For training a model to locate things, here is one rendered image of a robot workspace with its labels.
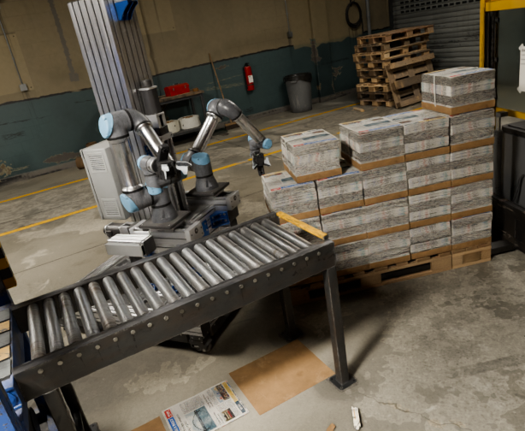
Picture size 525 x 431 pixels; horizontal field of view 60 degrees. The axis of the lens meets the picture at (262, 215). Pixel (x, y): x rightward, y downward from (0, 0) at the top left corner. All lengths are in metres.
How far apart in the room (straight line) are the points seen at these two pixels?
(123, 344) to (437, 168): 2.14
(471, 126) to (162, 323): 2.19
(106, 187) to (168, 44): 6.54
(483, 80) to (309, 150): 1.12
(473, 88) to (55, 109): 7.23
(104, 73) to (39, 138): 6.21
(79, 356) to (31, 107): 7.36
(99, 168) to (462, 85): 2.24
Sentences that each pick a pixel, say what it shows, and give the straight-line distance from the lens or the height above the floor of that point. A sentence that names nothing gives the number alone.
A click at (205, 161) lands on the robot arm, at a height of 1.01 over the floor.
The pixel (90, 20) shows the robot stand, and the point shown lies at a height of 1.92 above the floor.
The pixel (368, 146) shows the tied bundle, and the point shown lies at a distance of 2.85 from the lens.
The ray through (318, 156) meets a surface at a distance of 2.78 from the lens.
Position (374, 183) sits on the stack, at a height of 0.74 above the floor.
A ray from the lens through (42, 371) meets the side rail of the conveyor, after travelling 1.82.
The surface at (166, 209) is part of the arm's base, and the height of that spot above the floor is 0.88.
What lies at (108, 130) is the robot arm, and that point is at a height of 1.39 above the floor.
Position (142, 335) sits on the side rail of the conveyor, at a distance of 1.83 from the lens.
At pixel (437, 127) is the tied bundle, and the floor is 1.01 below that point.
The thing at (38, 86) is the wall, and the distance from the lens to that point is 8.91.
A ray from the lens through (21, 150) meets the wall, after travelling 8.97.
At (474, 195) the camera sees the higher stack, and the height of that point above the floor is 0.51.
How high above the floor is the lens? 1.72
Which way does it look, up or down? 22 degrees down
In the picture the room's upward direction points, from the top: 10 degrees counter-clockwise
